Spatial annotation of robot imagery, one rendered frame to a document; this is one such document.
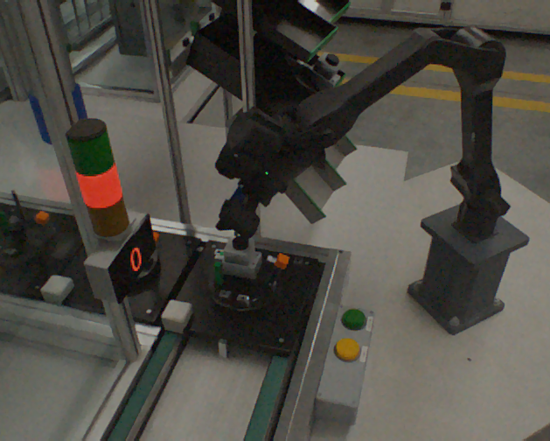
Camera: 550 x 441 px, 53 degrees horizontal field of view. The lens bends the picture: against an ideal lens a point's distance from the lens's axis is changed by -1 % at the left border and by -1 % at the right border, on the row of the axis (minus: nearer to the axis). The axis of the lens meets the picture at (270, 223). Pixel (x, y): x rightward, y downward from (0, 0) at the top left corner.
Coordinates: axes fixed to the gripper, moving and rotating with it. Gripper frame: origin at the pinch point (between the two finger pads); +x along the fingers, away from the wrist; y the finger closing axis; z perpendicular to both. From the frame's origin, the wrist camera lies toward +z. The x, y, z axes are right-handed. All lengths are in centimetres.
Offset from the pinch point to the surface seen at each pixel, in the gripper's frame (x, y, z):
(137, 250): 2.8, 17.9, 9.3
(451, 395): -4, 7, -52
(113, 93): 72, -86, 37
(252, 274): 8.0, 2.3, -11.1
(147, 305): 25.7, 8.7, -1.2
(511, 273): -12, -29, -61
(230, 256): 8.0, 2.3, -5.9
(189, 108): 54, -85, 14
